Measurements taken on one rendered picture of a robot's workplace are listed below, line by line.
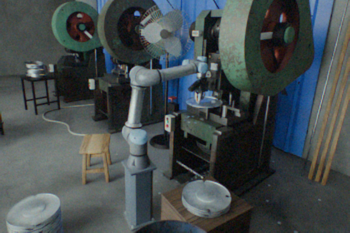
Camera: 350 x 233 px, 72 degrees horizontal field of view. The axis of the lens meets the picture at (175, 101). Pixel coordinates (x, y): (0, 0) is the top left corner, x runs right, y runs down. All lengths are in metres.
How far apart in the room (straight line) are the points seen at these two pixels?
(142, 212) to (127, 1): 2.18
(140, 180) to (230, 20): 1.14
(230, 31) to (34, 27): 6.99
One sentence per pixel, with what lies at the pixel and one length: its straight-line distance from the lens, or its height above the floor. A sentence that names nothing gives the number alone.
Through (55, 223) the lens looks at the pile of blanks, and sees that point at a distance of 1.81.
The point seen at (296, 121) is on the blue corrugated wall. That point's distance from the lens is 3.03.
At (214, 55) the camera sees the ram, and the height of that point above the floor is 1.15.
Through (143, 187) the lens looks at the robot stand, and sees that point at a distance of 1.73.
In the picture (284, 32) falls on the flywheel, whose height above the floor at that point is 1.34.
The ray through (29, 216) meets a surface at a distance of 1.81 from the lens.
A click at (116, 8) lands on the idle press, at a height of 1.54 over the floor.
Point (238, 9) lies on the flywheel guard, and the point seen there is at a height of 1.46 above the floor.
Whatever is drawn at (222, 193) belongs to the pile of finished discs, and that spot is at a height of 0.39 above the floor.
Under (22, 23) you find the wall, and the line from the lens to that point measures 7.96.
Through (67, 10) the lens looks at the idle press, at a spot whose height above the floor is 1.57.
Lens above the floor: 1.33
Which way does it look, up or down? 16 degrees down
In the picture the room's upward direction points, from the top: 2 degrees clockwise
